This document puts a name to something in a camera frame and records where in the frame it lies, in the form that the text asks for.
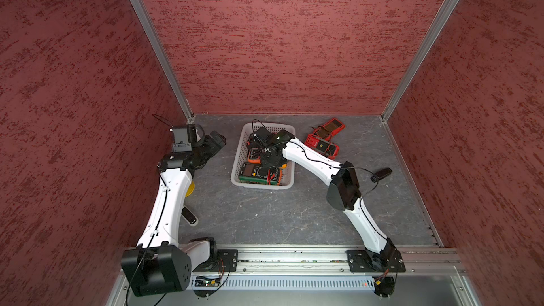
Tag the dark red multimeter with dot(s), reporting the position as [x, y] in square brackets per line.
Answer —
[329, 129]

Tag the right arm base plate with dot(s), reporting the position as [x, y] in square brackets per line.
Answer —
[364, 261]

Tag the orange long multimeter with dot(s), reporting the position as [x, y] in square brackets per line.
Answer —
[254, 156]

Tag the white black remote tester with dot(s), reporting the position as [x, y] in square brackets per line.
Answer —
[189, 217]

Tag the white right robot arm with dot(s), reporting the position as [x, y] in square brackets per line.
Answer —
[343, 192]

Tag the red clamp meter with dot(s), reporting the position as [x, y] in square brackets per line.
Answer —
[324, 147]

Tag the yellow cup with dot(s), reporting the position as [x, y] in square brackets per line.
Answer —
[190, 189]

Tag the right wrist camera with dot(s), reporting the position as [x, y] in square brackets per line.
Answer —
[263, 135]

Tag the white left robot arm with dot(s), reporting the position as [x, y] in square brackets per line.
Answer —
[158, 265]

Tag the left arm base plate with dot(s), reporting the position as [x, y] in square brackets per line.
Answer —
[224, 260]

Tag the white plastic perforated basket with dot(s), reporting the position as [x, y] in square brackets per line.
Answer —
[242, 151]

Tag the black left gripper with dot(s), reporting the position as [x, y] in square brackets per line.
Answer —
[213, 146]

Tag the green multimeter DT9205A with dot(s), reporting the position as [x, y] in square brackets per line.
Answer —
[256, 174]

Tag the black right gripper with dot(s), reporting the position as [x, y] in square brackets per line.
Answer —
[268, 163]

